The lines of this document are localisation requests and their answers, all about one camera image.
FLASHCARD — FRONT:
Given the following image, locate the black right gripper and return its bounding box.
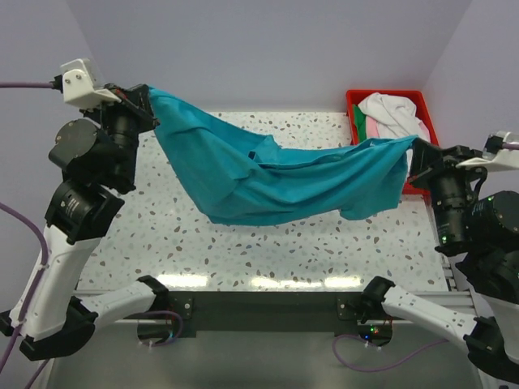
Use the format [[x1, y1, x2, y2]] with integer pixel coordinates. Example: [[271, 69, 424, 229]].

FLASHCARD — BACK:
[[401, 135, 485, 245]]

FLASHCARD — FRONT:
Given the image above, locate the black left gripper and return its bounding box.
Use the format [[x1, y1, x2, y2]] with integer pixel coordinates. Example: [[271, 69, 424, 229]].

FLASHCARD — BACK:
[[84, 80, 165, 185]]

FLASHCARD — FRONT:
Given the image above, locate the teal t shirt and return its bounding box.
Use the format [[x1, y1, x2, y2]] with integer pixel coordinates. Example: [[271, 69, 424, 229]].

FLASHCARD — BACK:
[[149, 88, 414, 226]]

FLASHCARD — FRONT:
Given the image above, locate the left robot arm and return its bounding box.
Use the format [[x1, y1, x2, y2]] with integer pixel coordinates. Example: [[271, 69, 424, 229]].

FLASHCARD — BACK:
[[1, 84, 169, 361]]

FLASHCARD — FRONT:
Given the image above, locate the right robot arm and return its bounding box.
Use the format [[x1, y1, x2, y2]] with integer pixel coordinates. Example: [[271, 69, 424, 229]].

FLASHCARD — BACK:
[[356, 134, 518, 383]]

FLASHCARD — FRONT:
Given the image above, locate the white t shirt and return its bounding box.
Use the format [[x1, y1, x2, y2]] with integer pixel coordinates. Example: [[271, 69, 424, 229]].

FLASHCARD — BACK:
[[358, 92, 431, 141]]

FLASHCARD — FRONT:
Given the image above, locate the pink t shirt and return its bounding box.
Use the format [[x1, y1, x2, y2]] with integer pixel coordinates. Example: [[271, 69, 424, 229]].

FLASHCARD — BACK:
[[365, 116, 380, 138]]

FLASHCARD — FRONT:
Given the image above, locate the green t shirt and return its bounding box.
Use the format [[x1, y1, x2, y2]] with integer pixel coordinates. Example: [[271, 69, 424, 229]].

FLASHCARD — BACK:
[[352, 105, 367, 143]]

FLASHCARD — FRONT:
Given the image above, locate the red plastic bin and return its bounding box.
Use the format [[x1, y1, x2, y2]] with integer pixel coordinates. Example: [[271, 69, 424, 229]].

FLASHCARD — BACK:
[[345, 88, 441, 196]]

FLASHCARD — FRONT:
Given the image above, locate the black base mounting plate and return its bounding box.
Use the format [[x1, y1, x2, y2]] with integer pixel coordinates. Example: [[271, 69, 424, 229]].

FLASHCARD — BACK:
[[133, 291, 393, 346]]

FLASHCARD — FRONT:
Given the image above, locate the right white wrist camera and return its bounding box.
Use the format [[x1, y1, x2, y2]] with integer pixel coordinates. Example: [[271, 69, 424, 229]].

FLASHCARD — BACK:
[[457, 131, 519, 173]]

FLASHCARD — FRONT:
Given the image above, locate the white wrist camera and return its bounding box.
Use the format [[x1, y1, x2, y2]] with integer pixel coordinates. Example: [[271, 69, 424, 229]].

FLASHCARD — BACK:
[[457, 131, 519, 173], [60, 58, 121, 110]]

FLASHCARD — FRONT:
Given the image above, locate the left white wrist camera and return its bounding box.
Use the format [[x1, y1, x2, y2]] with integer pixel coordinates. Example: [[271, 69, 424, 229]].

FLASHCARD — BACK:
[[60, 58, 121, 110]]

